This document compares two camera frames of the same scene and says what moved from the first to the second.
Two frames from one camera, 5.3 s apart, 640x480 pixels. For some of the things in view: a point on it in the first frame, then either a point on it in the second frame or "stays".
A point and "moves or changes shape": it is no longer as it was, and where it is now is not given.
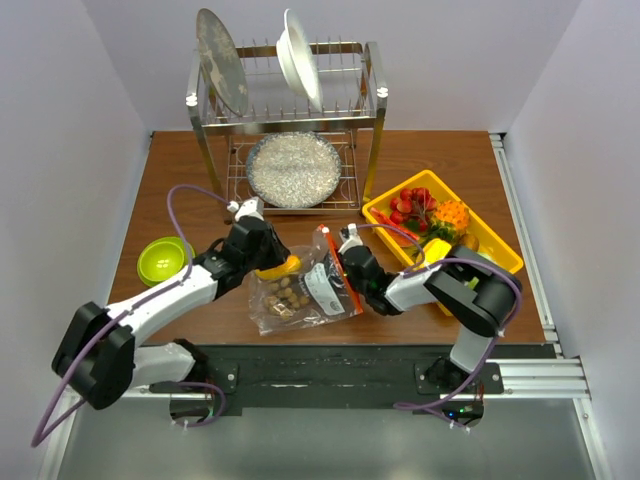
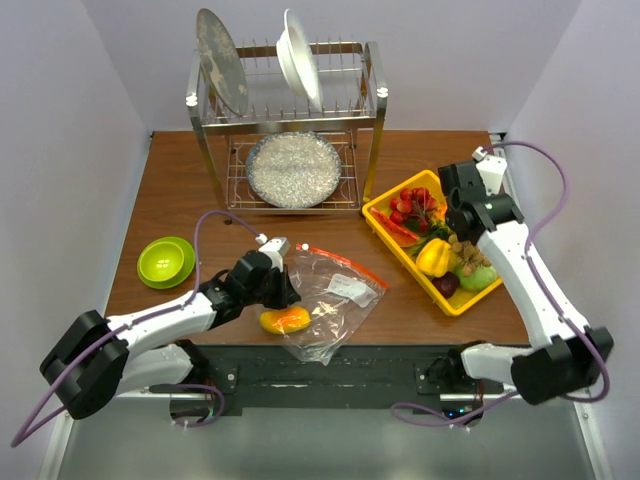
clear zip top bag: x=316 y=292 moves or changes shape
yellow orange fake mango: x=292 y=264 → x=283 y=320
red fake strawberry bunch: x=414 y=205 stays
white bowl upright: x=299 y=60 stays
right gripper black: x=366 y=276 → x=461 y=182
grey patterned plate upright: x=222 y=61 stays
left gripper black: x=277 y=251 → x=286 y=295
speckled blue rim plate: x=293 y=169 stays
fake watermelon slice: x=401 y=239 stays
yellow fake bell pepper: x=435 y=251 stays
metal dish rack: x=282 y=154 stays
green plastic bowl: x=162 y=258 stays
